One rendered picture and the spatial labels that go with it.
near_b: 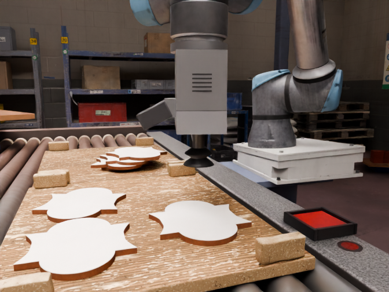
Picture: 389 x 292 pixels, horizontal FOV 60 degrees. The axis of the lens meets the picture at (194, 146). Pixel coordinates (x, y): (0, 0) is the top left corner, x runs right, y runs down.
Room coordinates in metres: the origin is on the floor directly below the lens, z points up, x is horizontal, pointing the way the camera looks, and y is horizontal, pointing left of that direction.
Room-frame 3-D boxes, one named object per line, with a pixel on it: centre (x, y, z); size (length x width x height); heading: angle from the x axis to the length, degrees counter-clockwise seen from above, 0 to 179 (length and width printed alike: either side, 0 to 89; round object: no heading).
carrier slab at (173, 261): (0.50, 0.09, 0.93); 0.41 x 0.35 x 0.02; 19
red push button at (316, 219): (0.49, -0.19, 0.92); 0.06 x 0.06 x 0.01; 18
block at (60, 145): (1.03, 0.42, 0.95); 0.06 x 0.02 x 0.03; 110
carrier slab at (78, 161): (0.89, 0.23, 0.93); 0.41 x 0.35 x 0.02; 20
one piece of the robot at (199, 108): (0.46, 0.02, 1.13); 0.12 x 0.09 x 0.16; 95
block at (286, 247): (0.36, -0.10, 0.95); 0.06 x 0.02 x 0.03; 109
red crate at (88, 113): (4.92, 1.34, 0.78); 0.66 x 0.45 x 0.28; 108
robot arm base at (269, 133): (1.07, -0.25, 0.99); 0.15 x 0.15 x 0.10
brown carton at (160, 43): (5.18, 0.47, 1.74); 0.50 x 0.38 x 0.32; 108
